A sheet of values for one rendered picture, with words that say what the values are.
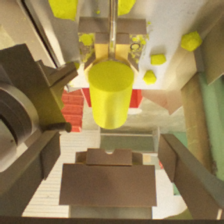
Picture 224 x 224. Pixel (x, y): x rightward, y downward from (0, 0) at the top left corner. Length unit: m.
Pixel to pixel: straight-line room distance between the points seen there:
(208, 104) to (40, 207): 5.98
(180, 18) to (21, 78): 0.22
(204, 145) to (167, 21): 0.18
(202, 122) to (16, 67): 0.26
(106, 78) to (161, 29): 0.11
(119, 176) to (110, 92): 0.11
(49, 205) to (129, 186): 5.84
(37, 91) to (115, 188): 0.15
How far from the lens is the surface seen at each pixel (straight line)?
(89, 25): 0.24
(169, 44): 0.30
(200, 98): 0.28
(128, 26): 0.24
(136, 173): 0.17
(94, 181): 0.17
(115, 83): 0.23
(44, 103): 0.23
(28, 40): 0.32
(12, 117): 0.19
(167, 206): 6.07
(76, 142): 5.76
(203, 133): 0.27
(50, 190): 5.94
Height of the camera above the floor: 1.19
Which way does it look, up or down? 18 degrees down
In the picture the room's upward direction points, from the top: 179 degrees counter-clockwise
